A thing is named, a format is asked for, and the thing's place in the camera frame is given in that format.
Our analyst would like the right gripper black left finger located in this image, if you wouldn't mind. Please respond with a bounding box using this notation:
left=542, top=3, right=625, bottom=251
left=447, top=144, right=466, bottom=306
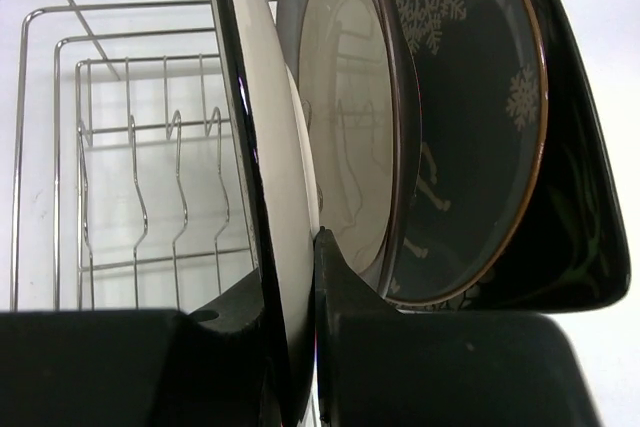
left=1, top=273, right=280, bottom=426

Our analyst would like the cream plate with tree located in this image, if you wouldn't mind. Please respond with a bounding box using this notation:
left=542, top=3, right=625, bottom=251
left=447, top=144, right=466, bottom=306
left=211, top=0, right=317, bottom=426

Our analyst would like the grey deer round plate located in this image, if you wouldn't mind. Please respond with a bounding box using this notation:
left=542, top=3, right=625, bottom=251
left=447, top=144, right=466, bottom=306
left=386, top=0, right=549, bottom=311

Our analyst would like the dark floral rectangular plate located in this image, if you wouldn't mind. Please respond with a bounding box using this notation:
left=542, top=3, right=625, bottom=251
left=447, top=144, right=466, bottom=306
left=449, top=0, right=632, bottom=316

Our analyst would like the wire dish rack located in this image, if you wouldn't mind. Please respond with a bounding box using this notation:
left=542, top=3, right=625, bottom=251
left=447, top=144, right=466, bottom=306
left=1, top=0, right=252, bottom=312

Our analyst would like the metal rimmed round plate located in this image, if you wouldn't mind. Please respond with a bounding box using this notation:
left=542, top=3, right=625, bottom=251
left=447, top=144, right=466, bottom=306
left=276, top=0, right=421, bottom=294

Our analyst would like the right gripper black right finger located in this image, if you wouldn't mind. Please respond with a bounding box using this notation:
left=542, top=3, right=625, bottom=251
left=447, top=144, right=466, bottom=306
left=315, top=229, right=600, bottom=426

